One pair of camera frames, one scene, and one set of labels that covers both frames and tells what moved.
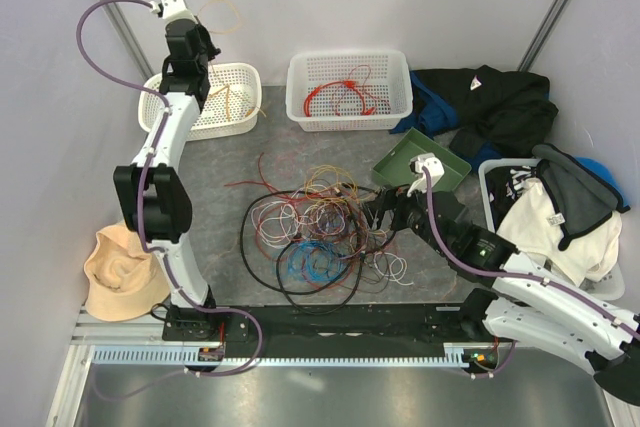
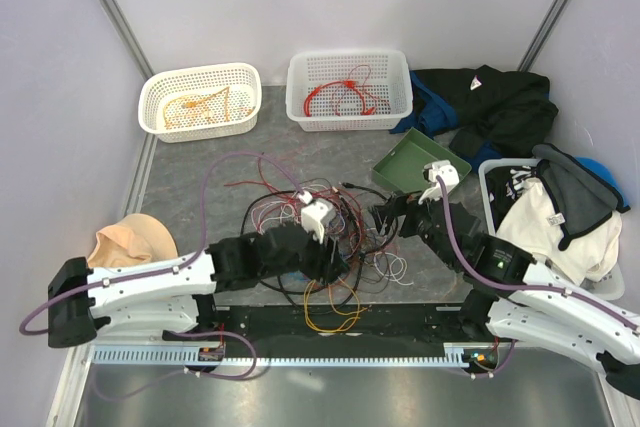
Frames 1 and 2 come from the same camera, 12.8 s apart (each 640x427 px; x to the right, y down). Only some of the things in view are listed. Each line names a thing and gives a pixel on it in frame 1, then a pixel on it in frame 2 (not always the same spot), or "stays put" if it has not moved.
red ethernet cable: [352, 84] stays put
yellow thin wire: [225, 32] to [208, 115]
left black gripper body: [208, 51] to [312, 263]
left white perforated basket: [232, 107] stays put
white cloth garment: [531, 224] stays put
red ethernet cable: [348, 83] stays put
